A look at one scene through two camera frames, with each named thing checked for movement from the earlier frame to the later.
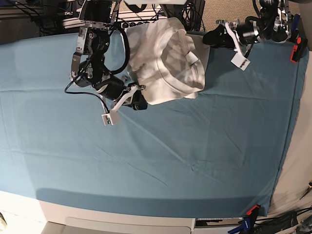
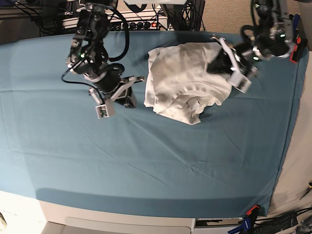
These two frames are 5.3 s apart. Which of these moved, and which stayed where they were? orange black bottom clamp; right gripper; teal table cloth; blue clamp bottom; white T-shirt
Moved: right gripper; white T-shirt
Stayed: orange black bottom clamp; teal table cloth; blue clamp bottom
